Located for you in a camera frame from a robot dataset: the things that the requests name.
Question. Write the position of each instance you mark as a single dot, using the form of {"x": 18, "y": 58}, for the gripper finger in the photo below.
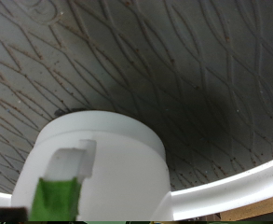
{"x": 5, "y": 215}

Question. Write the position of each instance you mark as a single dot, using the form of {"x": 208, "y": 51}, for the white mug with green tape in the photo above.
{"x": 126, "y": 174}

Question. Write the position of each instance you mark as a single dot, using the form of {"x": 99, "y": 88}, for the white two-tier turntable stand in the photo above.
{"x": 173, "y": 77}

